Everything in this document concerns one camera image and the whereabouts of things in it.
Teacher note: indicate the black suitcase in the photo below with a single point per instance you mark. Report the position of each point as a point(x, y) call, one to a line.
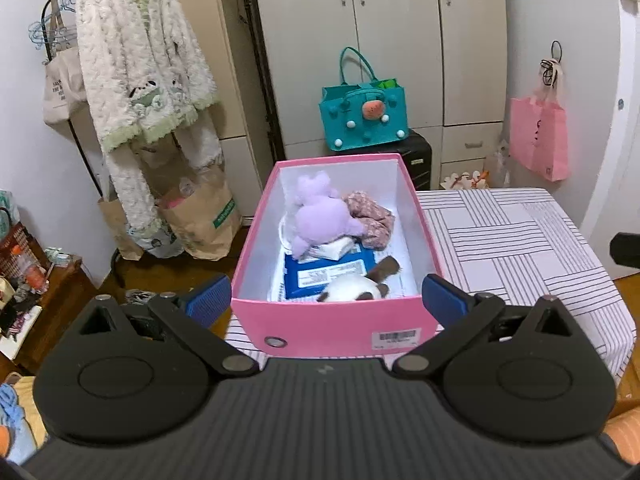
point(417, 160)

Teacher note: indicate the white fleece robe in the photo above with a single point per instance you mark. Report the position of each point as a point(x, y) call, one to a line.
point(140, 60)

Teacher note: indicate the canvas tote bag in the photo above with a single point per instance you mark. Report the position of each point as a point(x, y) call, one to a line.
point(60, 95)

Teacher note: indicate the clear plastic bag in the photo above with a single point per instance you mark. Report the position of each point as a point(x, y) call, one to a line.
point(497, 165)

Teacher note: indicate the pink paper bag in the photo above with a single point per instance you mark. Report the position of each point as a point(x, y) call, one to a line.
point(540, 135)

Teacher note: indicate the small brown paper bag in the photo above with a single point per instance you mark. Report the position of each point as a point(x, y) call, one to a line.
point(117, 230)

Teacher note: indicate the pink cardboard box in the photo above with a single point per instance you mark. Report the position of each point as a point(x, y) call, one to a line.
point(325, 325)

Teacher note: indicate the white tissue pack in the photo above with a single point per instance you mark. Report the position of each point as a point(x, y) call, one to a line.
point(335, 249)

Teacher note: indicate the teal felt tote bag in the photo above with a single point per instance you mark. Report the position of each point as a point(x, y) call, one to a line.
point(350, 105)

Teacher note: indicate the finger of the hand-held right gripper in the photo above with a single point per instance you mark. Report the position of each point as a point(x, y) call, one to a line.
point(627, 250)

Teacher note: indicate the white door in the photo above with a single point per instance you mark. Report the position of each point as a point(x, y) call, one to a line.
point(625, 160)

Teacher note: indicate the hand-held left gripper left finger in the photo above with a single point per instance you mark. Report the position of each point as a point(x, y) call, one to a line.
point(210, 300)

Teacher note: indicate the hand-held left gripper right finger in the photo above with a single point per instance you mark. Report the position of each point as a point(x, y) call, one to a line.
point(442, 300)

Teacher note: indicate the striped tablecloth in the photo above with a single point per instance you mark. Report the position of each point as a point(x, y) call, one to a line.
point(525, 240)

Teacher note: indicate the white plush animal toy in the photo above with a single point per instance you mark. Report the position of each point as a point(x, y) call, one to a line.
point(345, 290)

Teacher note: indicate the printed paper sheet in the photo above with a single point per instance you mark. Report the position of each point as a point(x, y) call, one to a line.
point(400, 280)

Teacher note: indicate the pink floral cloth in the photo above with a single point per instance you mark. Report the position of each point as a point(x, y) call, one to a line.
point(372, 220)

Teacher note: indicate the white refrigerator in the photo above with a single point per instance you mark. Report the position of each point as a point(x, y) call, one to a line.
point(590, 60)

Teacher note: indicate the blue wet wipes pack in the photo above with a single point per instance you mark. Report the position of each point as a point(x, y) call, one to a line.
point(292, 266)

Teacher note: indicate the grey sneaker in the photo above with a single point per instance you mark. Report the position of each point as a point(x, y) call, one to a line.
point(145, 295)

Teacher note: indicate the large brown paper bag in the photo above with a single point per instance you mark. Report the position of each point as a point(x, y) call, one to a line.
point(200, 230)

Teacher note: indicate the black clothes rack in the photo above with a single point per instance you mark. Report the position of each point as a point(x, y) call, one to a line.
point(260, 85)

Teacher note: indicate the purple plush toy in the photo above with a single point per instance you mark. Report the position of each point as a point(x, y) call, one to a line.
point(320, 220)

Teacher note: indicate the wooden nightstand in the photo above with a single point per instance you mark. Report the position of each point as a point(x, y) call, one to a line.
point(65, 300)

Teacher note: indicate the beige wardrobe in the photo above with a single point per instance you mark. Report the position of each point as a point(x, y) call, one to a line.
point(400, 35)

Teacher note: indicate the flower print gift bag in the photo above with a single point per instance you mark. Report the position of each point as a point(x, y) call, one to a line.
point(465, 180)

